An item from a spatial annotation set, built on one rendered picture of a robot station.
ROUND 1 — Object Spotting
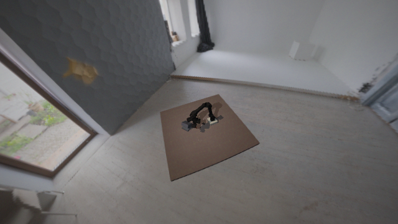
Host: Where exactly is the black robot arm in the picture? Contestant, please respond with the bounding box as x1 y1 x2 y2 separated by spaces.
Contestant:
187 102 216 124

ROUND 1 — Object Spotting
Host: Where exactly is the dark grey square panel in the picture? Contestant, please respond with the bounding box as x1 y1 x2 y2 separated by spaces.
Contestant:
181 121 192 131

